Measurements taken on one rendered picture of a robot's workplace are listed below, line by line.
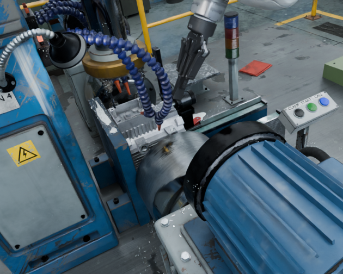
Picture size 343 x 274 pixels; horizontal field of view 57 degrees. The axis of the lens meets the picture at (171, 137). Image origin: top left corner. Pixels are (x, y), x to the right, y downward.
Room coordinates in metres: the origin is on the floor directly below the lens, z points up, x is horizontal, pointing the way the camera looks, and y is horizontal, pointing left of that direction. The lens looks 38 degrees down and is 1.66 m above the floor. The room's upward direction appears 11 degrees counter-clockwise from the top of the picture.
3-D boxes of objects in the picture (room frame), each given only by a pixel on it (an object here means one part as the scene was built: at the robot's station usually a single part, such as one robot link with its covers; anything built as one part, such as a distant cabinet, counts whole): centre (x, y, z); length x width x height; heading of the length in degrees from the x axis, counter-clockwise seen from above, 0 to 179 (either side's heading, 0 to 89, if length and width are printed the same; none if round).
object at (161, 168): (0.51, -0.05, 1.04); 0.37 x 0.25 x 0.25; 20
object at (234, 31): (1.31, -0.33, 1.14); 0.06 x 0.06 x 0.04
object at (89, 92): (1.16, 0.18, 1.04); 0.41 x 0.25 x 0.25; 20
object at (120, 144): (0.80, 0.22, 0.97); 0.30 x 0.11 x 0.34; 20
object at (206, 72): (1.48, -0.13, 0.86); 0.27 x 0.24 x 0.12; 20
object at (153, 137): (0.85, 0.07, 1.02); 0.20 x 0.19 x 0.19; 110
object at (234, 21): (1.31, -0.33, 1.19); 0.06 x 0.06 x 0.04
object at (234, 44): (1.31, -0.33, 1.10); 0.06 x 0.06 x 0.04
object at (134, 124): (0.84, 0.11, 1.11); 0.12 x 0.11 x 0.07; 110
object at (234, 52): (1.31, -0.33, 1.05); 0.06 x 0.06 x 0.04
